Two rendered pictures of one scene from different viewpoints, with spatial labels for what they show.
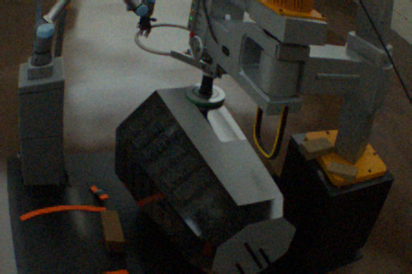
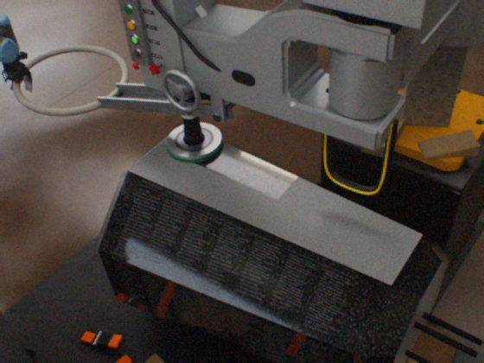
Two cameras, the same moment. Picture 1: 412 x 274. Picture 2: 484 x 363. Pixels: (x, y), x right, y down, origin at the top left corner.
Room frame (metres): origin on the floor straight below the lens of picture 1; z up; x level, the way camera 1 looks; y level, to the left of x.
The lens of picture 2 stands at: (1.22, 0.58, 2.15)
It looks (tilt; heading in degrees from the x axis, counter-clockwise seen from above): 43 degrees down; 335
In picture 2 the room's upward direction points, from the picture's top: 5 degrees counter-clockwise
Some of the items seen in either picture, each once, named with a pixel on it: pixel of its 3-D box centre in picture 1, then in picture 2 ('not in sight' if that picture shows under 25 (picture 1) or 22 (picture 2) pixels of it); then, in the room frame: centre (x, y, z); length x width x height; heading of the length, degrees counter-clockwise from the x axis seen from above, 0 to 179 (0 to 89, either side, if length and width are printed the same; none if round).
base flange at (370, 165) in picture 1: (348, 154); (422, 115); (2.53, -0.85, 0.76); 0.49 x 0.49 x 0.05; 24
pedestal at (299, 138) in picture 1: (330, 205); (408, 185); (2.53, -0.85, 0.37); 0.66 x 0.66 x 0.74; 24
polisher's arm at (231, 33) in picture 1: (247, 51); (277, 62); (2.46, -0.13, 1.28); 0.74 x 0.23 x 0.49; 29
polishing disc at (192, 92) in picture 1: (205, 93); (194, 140); (2.81, 0.04, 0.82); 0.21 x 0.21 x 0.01
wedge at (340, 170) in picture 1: (343, 169); (448, 144); (2.30, -0.77, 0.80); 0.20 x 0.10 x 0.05; 65
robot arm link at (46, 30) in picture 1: (44, 37); not in sight; (2.85, 1.20, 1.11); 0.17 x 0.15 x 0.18; 33
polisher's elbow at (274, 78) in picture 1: (279, 69); (364, 72); (2.23, -0.27, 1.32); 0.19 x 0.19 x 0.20
